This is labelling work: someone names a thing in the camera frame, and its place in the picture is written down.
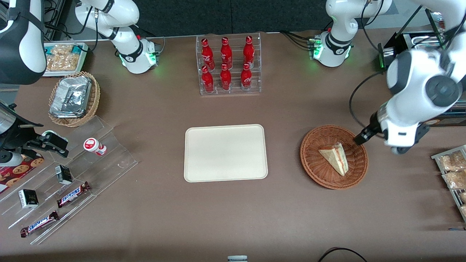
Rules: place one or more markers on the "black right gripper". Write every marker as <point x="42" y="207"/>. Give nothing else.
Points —
<point x="19" y="137"/>

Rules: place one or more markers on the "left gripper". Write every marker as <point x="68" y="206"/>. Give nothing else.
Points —
<point x="368" y="132"/>

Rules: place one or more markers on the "triangle sandwich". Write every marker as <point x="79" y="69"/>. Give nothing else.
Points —
<point x="336" y="158"/>

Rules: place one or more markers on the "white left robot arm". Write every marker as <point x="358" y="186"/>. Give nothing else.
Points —
<point x="411" y="72"/>

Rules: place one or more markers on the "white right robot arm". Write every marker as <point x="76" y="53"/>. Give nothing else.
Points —
<point x="22" y="40"/>

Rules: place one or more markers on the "round brown wicker basket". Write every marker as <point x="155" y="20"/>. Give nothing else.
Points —
<point x="320" y="171"/>

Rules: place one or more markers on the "oval light wicker basket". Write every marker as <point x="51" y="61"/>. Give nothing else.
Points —
<point x="94" y="98"/>

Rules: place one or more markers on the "white snack tray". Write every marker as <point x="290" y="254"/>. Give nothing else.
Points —
<point x="83" y="60"/>

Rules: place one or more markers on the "beige plastic tray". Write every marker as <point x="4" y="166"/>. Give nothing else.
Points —
<point x="225" y="153"/>

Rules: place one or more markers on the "small black carton box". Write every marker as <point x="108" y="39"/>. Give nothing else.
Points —
<point x="28" y="198"/>
<point x="64" y="175"/>

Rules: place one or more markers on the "red cookie box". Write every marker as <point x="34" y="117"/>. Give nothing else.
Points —
<point x="18" y="173"/>

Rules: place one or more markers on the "red white yogurt cup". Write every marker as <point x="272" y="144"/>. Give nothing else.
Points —
<point x="94" y="145"/>

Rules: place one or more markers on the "silver foil packs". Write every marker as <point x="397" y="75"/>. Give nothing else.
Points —
<point x="71" y="96"/>

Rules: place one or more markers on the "brown Snickers bar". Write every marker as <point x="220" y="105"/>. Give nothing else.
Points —
<point x="39" y="223"/>
<point x="72" y="194"/>

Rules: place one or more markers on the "clear acrylic step stand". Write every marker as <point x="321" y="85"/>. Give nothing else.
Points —
<point x="116" y="160"/>

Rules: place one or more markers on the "clear bag of nuts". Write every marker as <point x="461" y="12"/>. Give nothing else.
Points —
<point x="62" y="60"/>

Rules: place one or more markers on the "clear bag of snacks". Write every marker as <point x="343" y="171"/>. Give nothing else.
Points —
<point x="453" y="162"/>
<point x="455" y="179"/>

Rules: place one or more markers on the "red cola bottle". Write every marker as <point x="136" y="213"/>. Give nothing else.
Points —
<point x="206" y="54"/>
<point x="208" y="80"/>
<point x="246" y="78"/>
<point x="248" y="51"/>
<point x="225" y="79"/>
<point x="226" y="52"/>

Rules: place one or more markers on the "clear acrylic bottle rack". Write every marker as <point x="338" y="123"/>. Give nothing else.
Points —
<point x="235" y="89"/>

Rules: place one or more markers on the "small grey white object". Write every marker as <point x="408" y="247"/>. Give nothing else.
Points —
<point x="237" y="258"/>

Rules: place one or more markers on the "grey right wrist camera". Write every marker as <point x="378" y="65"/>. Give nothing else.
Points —
<point x="9" y="159"/>

